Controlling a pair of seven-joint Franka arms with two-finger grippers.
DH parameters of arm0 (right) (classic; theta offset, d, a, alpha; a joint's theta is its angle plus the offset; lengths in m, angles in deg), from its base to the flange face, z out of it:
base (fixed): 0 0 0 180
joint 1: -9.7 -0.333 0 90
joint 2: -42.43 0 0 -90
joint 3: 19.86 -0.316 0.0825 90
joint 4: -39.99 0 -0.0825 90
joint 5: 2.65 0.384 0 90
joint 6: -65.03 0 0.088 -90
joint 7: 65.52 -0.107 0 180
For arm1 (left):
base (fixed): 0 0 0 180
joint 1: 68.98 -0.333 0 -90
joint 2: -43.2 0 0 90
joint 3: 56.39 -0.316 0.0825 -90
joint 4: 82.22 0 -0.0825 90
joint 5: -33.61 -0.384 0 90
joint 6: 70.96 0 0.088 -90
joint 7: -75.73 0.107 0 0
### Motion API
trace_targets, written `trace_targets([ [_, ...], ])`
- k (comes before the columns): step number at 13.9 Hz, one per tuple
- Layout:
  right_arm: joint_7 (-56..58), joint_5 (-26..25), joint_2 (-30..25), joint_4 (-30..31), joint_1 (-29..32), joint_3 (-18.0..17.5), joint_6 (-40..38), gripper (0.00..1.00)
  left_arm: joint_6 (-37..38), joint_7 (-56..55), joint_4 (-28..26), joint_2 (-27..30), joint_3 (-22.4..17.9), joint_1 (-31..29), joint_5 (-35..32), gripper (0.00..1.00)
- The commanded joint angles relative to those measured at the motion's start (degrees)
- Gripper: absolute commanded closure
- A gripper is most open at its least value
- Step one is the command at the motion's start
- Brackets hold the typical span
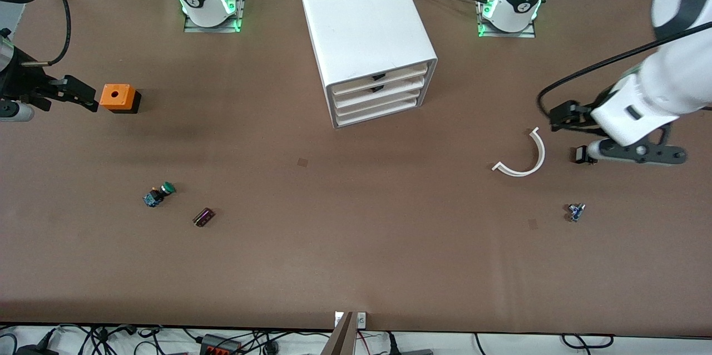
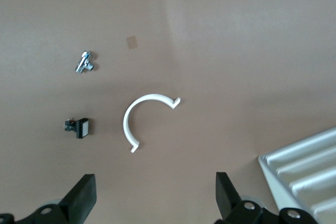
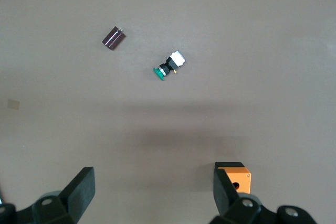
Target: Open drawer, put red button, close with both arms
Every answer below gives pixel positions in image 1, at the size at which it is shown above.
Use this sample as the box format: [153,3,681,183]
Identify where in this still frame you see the white drawer with black handle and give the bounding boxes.
[328,62,429,95]
[332,74,428,106]

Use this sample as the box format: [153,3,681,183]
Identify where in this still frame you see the plain white drawer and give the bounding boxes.
[335,97,426,128]
[333,87,427,117]

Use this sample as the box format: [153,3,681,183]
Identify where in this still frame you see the white drawer cabinet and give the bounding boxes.
[298,0,438,129]

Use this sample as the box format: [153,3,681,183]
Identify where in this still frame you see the orange box with black base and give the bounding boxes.
[99,84,141,115]

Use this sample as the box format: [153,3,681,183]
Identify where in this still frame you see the white curved plastic piece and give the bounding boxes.
[492,127,546,178]

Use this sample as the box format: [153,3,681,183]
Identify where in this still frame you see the black power strip red switches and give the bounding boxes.
[199,334,243,355]

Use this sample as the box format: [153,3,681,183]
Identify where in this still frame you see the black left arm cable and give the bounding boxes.
[537,22,712,117]

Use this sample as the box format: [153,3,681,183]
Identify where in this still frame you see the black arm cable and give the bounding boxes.
[22,0,72,66]
[537,22,712,117]

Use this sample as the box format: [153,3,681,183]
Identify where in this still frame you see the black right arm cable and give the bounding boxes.
[22,0,72,66]

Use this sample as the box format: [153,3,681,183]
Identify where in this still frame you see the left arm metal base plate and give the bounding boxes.
[477,0,537,39]

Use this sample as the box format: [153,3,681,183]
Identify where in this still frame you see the green push button switch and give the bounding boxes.
[143,181,176,209]

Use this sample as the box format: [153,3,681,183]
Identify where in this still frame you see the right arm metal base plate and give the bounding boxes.
[184,0,246,33]

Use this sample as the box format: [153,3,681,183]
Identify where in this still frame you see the black looped floor cable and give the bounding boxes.
[561,333,615,349]

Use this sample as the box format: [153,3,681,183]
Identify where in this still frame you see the grey camera stand post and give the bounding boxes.
[320,312,357,355]

